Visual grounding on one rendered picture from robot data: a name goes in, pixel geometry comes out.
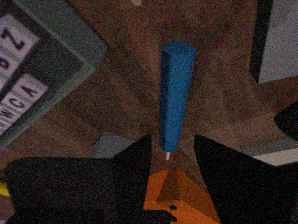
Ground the blue cylinder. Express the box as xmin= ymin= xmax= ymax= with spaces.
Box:
xmin=159 ymin=41 xmax=197 ymax=160

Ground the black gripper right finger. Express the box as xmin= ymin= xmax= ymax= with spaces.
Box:
xmin=194 ymin=135 xmax=298 ymax=224

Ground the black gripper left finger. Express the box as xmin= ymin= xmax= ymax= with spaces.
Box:
xmin=4 ymin=134 xmax=152 ymax=224

